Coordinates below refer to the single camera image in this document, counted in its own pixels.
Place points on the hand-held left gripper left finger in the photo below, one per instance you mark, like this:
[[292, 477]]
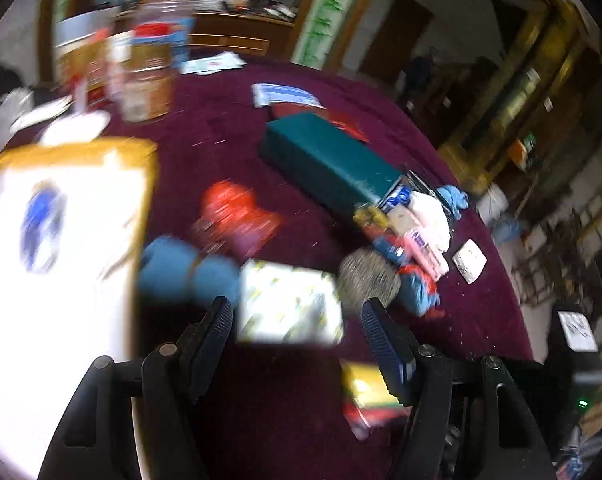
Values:
[[216, 330]]

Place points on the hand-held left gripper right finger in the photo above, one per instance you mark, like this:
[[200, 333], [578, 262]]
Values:
[[381, 345]]

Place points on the blue cloth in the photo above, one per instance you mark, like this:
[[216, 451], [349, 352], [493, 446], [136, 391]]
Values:
[[181, 270]]

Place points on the white leaf-print wipes packet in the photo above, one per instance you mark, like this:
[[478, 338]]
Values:
[[286, 300]]

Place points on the red snack packet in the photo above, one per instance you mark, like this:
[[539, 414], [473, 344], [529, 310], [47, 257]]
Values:
[[231, 210]]

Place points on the yellow printed bag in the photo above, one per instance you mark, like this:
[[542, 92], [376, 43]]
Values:
[[71, 310]]

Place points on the light blue towel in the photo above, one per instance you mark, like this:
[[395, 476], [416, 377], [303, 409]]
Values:
[[451, 199]]

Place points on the teal tissue box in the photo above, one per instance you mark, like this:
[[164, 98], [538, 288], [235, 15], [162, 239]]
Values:
[[326, 160]]

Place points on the yellow and red packet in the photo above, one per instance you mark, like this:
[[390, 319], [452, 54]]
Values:
[[366, 385]]

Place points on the grey round pad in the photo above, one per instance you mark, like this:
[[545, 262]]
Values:
[[371, 277]]

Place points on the pink toy strip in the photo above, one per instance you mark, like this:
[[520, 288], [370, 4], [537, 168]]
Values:
[[428, 257]]

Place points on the small white card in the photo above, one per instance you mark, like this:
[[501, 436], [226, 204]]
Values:
[[468, 260]]

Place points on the yellow toy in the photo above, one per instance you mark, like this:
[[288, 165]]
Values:
[[368, 217]]

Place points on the white cloth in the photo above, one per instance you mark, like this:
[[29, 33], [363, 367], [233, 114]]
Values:
[[433, 225]]

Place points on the light blue bag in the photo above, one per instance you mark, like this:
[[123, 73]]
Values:
[[508, 232]]

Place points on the small blue and white packet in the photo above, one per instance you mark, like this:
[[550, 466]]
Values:
[[398, 197]]

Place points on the maroon plush tablecloth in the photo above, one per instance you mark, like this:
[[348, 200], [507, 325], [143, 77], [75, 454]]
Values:
[[206, 150]]

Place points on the orange box on shelf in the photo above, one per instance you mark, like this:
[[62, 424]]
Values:
[[521, 152]]

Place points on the red foil packet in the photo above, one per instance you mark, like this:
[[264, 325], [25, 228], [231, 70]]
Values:
[[348, 127]]

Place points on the clear jar with golden label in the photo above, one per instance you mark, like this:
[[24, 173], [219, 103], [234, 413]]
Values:
[[148, 85]]

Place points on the white paper leaflet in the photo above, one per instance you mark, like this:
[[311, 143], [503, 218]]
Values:
[[211, 62]]

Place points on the dark hanging coat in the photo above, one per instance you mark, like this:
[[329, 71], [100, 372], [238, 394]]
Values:
[[421, 72]]

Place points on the white paper sheet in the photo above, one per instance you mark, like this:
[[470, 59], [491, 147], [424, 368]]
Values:
[[41, 112]]

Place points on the wooden counter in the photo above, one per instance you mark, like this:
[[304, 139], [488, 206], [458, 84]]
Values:
[[231, 35]]

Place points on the orange carton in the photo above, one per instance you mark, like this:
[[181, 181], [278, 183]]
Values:
[[83, 65]]

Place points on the white plastic bag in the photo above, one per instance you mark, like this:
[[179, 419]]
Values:
[[3, 115]]

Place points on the brown wooden door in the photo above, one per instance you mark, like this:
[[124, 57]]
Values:
[[396, 35]]

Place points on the clear jar with red lid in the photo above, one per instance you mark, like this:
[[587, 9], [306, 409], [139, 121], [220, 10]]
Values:
[[178, 10]]

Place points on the bamboo print panel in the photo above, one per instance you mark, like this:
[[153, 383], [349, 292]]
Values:
[[326, 15]]

